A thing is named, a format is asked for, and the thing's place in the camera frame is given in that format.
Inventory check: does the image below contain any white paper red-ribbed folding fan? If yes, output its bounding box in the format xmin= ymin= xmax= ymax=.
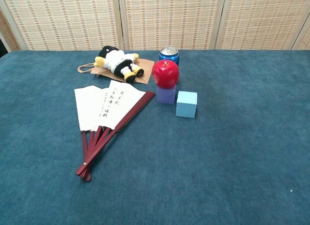
xmin=74 ymin=79 xmax=156 ymax=182

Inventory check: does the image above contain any purple cube block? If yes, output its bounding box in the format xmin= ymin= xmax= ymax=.
xmin=156 ymin=84 xmax=177 ymax=105

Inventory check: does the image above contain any light blue cube block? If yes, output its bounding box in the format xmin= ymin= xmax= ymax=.
xmin=176 ymin=90 xmax=198 ymax=119

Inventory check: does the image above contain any red apple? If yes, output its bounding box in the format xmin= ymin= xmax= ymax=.
xmin=152 ymin=60 xmax=180 ymax=89

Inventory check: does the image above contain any brown paper bag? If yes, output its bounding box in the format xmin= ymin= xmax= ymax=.
xmin=77 ymin=57 xmax=155 ymax=85

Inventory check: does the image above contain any blue soda can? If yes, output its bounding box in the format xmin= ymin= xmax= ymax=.
xmin=158 ymin=46 xmax=181 ymax=67

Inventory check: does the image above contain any black white yellow plush toy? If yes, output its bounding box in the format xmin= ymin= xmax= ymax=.
xmin=93 ymin=45 xmax=144 ymax=83

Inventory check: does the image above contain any blue table cloth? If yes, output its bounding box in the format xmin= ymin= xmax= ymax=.
xmin=0 ymin=49 xmax=310 ymax=225

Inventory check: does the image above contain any woven bamboo screen panel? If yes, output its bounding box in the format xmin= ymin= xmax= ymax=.
xmin=118 ymin=0 xmax=227 ymax=51
xmin=291 ymin=15 xmax=310 ymax=51
xmin=0 ymin=7 xmax=20 ymax=53
xmin=215 ymin=0 xmax=310 ymax=51
xmin=0 ymin=0 xmax=124 ymax=51

